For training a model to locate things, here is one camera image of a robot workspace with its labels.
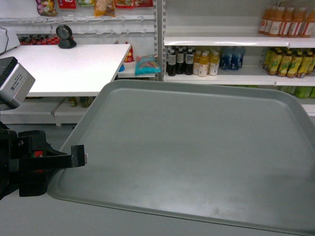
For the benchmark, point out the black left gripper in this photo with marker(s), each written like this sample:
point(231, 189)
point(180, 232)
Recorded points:
point(28, 162)

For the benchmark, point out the grey silver tray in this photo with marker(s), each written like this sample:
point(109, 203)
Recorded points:
point(229, 155)

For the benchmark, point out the white checkout table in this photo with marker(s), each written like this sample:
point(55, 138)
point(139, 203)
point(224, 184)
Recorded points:
point(81, 71)

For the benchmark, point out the red pouch snack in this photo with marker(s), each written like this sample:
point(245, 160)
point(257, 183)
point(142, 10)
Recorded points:
point(129, 57)

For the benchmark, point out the teal snack bag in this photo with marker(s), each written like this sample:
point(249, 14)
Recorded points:
point(147, 65)

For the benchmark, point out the black round desk scanner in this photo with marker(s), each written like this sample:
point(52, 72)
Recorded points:
point(64, 33)

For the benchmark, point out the dark drink bottle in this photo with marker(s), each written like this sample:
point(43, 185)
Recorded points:
point(171, 63)

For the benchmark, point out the hanging orange snack bag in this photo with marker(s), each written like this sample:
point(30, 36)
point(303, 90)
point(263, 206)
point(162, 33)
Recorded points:
point(104, 8)

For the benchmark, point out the hanging red snack bag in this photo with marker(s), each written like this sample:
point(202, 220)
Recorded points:
point(67, 4)

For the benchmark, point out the yellow juice bottle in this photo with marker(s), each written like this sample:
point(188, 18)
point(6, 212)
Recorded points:
point(203, 65)

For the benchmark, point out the blue water bottle pack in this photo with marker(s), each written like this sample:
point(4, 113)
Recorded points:
point(231, 58)

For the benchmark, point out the white lower shelf board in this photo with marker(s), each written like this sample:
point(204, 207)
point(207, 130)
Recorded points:
point(247, 75)

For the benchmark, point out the yellow green tea bottle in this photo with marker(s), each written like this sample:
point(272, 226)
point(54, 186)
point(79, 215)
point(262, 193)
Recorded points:
point(274, 62)
point(284, 64)

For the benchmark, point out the orange juice bottle back left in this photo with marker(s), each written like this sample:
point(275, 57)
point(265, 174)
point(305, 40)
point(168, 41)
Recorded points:
point(263, 22)

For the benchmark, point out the orange juice bottle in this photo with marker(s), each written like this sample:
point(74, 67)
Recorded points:
point(297, 21)
point(286, 22)
point(276, 22)
point(263, 22)

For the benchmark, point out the orange juice bottle front left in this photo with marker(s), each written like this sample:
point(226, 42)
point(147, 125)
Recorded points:
point(276, 22)

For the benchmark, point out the orange juice bottle right edge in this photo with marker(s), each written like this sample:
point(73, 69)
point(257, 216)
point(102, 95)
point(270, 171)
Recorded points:
point(308, 25)

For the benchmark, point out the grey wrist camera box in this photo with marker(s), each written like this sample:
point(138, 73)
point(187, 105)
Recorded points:
point(15, 83)

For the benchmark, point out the white shelf upright post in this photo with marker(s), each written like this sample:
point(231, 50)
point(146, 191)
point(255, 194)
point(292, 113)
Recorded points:
point(158, 10)

